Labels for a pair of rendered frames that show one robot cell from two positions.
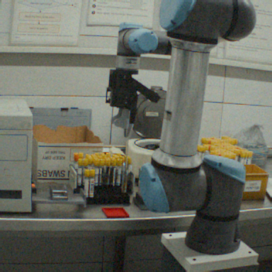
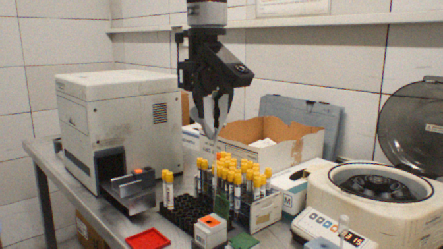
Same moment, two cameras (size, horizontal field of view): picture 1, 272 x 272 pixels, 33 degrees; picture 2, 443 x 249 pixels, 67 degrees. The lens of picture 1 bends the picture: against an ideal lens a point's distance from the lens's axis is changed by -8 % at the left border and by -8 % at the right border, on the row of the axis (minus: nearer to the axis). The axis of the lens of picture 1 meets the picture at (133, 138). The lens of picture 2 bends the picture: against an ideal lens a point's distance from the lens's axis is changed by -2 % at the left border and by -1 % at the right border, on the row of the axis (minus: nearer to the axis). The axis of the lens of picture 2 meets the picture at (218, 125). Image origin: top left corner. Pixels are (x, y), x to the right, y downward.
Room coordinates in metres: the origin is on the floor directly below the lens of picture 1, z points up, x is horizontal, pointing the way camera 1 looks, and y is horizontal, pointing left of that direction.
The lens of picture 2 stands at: (1.28, -0.58, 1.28)
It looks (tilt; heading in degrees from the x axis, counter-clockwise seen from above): 14 degrees down; 68
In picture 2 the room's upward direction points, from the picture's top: straight up
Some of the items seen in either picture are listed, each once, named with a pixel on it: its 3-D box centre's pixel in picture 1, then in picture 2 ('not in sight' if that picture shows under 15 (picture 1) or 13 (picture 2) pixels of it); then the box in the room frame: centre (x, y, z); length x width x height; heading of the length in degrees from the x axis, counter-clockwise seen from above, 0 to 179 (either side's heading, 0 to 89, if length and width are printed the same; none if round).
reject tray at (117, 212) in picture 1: (115, 212); (147, 241); (1.37, 0.03, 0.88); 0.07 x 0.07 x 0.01; 19
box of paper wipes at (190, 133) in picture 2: not in sight; (204, 130); (1.69, 0.60, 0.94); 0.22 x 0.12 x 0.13; 113
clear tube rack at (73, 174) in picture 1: (101, 179); (235, 195); (1.59, 0.10, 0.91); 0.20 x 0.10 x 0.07; 109
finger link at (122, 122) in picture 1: (122, 123); (200, 116); (1.48, 0.03, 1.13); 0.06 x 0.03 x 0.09; 109
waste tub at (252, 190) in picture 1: (245, 181); not in sight; (1.64, -0.42, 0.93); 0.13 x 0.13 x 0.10; 15
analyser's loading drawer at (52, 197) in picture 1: (51, 195); (122, 186); (1.35, 0.23, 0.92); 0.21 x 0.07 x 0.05; 109
